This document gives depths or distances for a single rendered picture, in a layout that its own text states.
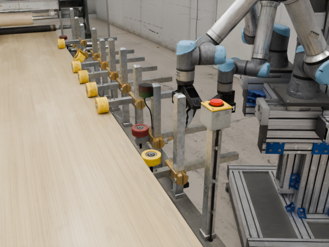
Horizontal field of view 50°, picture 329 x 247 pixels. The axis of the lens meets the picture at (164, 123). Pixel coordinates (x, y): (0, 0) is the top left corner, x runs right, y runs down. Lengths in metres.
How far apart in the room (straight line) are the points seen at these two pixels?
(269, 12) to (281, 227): 1.20
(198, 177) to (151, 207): 1.77
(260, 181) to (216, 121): 1.54
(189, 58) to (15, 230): 0.84
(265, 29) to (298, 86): 0.31
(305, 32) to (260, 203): 1.23
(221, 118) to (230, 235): 1.45
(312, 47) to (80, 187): 1.03
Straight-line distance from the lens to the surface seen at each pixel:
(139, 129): 1.61
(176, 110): 1.31
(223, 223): 2.49
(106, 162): 1.39
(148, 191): 1.22
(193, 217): 1.43
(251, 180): 2.56
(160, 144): 1.61
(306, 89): 1.71
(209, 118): 1.05
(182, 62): 1.38
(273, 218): 2.27
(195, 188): 2.78
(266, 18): 1.79
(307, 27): 1.49
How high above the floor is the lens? 1.63
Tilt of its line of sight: 25 degrees down
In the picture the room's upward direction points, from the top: straight up
